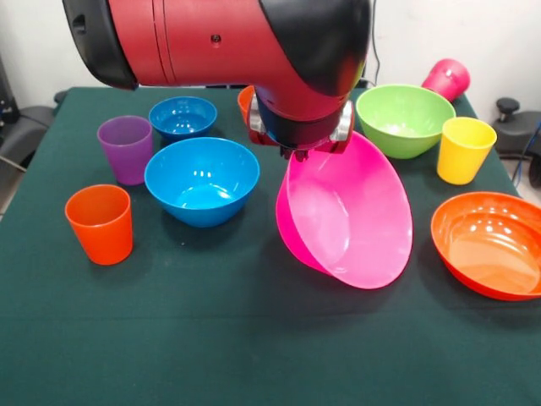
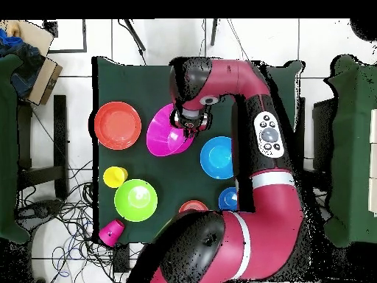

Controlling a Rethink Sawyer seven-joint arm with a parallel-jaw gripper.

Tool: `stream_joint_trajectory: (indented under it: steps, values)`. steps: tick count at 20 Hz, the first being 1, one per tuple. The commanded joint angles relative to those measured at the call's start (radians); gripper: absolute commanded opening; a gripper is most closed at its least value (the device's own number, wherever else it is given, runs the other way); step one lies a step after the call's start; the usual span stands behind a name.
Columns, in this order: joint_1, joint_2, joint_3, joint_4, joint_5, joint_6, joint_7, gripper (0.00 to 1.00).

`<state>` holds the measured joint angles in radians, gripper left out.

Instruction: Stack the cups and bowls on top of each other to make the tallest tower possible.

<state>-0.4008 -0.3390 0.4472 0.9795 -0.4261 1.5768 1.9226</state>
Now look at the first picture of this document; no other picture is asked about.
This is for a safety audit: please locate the small orange bowl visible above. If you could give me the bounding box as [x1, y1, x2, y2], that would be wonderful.
[237, 85, 257, 124]

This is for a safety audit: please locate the black pedestal leg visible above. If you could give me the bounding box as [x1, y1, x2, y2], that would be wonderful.
[0, 91, 68, 173]
[491, 97, 541, 189]

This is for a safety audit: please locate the purple cup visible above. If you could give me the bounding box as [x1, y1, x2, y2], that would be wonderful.
[96, 115, 154, 186]

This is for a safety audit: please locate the orange cup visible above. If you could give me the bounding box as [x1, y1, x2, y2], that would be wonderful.
[64, 184, 134, 266]

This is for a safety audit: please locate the small dark blue bowl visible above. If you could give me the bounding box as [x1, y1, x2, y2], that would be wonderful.
[148, 96, 218, 143]

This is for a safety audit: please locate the blue cable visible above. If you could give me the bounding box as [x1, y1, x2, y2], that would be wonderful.
[512, 121, 541, 184]

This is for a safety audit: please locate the pink cup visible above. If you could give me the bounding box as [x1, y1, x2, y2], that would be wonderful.
[421, 58, 472, 106]

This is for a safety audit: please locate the dark green table cloth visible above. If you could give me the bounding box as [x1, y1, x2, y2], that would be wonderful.
[0, 86, 541, 406]

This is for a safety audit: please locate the yellow cup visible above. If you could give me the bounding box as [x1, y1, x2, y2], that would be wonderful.
[436, 117, 499, 186]

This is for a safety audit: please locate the black hanging cable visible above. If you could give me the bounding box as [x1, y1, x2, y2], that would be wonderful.
[369, 0, 381, 84]

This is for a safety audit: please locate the large shallow orange bowl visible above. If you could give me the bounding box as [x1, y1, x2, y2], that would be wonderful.
[430, 191, 541, 302]

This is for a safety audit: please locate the large pink bowl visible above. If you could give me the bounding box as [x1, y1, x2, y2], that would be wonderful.
[276, 130, 414, 291]

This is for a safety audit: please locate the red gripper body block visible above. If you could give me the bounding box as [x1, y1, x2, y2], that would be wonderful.
[247, 112, 356, 156]

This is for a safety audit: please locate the light blue bowl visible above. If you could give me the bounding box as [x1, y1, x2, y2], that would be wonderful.
[144, 136, 261, 228]

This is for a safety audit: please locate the green bowl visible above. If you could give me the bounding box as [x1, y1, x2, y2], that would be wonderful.
[355, 84, 457, 161]

